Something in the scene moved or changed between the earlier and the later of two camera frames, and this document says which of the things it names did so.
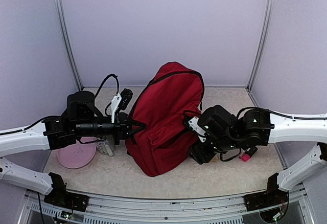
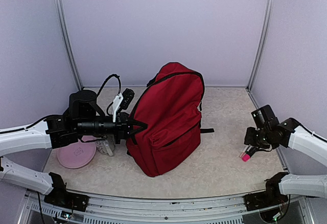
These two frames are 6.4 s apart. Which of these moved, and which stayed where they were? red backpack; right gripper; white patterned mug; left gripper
Moved: right gripper
Stayed: white patterned mug; left gripper; red backpack
